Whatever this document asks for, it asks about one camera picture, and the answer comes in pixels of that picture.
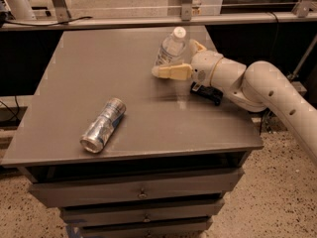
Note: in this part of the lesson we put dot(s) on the centre metal bracket post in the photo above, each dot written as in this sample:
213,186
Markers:
186,10

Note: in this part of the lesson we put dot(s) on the grey drawer cabinet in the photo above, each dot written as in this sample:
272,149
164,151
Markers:
165,128

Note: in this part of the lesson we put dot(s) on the metal bracket post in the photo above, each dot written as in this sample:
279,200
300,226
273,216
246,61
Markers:
61,11
186,10

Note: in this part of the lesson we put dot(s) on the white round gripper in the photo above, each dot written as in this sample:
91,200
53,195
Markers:
203,66

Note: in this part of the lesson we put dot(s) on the silver aluminium drink can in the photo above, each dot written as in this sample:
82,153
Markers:
100,130

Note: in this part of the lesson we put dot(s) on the middle grey drawer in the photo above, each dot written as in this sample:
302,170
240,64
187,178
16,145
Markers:
141,212

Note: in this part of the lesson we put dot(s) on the grey metal rail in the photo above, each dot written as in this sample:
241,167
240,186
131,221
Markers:
87,23

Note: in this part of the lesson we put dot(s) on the grey drawer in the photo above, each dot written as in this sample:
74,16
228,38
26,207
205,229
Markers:
134,188
141,212
147,230

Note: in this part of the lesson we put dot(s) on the clear plastic water bottle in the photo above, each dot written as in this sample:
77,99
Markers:
172,47

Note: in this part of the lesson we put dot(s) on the bottom grey drawer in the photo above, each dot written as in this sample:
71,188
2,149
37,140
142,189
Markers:
147,230

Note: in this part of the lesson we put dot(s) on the white pipe background left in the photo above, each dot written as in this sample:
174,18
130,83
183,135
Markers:
16,0

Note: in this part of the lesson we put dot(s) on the left metal bracket post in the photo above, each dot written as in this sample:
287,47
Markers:
61,11

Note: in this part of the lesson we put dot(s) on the top grey drawer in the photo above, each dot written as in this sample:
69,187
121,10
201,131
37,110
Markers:
134,188

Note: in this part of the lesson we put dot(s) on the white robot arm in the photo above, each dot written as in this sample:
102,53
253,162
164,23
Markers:
255,88

